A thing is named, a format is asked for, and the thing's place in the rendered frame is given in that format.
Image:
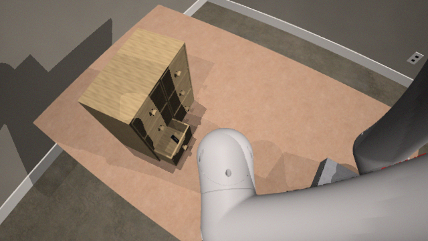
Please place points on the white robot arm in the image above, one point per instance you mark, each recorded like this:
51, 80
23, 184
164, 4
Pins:
388, 201

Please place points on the small wooden chest of drawers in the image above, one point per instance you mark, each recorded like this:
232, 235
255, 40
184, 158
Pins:
117, 94

